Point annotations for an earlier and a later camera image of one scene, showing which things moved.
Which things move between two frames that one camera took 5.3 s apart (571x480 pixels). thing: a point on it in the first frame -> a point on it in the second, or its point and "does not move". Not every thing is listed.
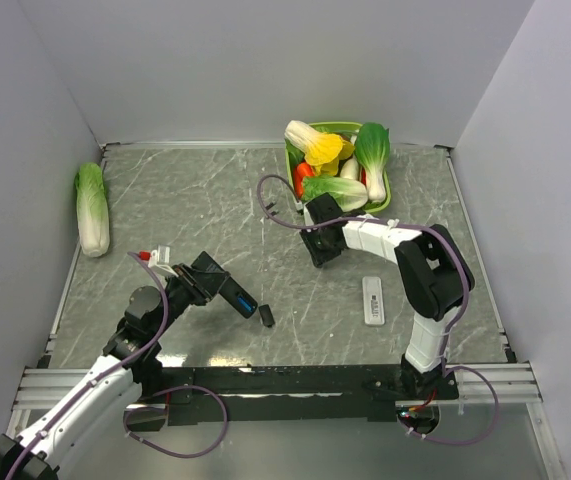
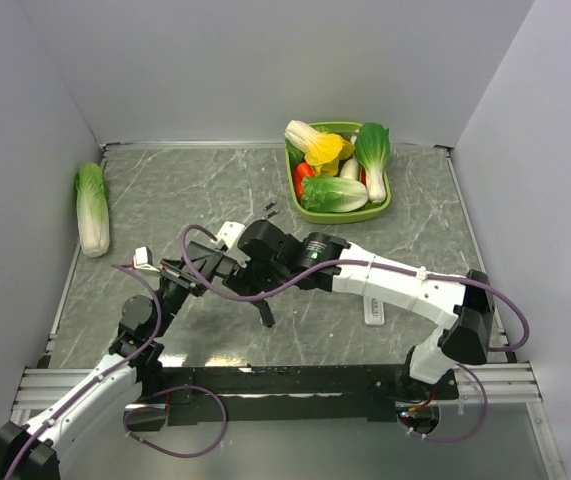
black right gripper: x=319 y=258 -> x=266 y=286
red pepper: x=302 y=170 does not move
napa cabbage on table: x=92 y=209 does not move
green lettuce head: x=350 y=194 does not move
